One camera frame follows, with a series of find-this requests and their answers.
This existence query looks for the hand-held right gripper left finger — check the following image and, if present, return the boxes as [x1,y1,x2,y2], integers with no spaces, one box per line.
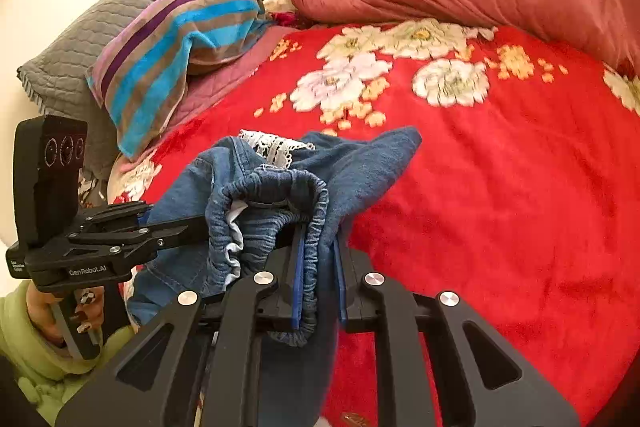
[55,222,307,427]

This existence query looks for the red floral blanket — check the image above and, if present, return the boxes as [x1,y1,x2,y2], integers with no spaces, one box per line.
[107,19,640,427]

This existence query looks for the pink quilted pillow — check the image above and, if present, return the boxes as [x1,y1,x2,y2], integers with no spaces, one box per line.
[165,24,301,134]

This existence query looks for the person's left forearm green sleeve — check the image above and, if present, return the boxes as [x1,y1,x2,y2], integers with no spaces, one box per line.
[0,279,136,425]

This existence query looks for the blue denim pants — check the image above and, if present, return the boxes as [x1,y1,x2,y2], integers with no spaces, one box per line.
[127,126,423,427]

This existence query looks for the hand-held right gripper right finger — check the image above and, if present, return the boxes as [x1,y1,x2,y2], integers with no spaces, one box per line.
[332,234,581,427]

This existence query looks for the grey quilted pillow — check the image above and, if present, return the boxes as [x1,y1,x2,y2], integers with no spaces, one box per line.
[17,0,362,180]

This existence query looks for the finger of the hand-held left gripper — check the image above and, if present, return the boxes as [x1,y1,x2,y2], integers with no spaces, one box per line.
[80,201,153,230]
[67,214,208,263]

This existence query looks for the pale floral cloth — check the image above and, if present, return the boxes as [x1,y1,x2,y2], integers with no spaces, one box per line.
[262,0,302,28]

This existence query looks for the striped towel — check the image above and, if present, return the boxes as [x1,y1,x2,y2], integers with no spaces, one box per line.
[86,0,273,161]

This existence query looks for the person's left hand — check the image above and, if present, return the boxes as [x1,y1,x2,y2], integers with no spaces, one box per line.
[25,279,107,350]

